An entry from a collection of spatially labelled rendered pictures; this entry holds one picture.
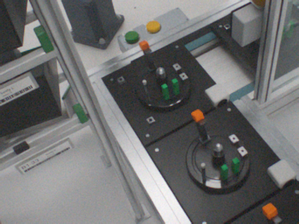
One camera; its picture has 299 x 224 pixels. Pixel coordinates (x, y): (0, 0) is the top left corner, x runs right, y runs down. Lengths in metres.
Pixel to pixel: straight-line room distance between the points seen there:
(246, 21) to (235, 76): 0.34
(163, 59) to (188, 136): 0.24
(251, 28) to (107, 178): 0.52
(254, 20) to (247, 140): 0.29
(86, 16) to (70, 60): 0.73
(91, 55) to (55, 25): 0.84
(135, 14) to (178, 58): 0.35
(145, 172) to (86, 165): 0.21
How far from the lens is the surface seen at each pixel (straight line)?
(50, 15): 0.46
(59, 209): 1.08
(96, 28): 1.29
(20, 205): 1.12
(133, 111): 1.03
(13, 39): 0.53
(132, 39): 1.17
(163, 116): 1.01
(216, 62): 1.17
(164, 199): 0.93
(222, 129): 0.98
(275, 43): 0.88
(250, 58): 1.11
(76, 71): 0.54
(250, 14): 0.83
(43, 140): 0.63
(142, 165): 0.97
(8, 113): 0.65
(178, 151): 0.96
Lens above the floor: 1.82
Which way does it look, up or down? 54 degrees down
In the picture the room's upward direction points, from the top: 11 degrees counter-clockwise
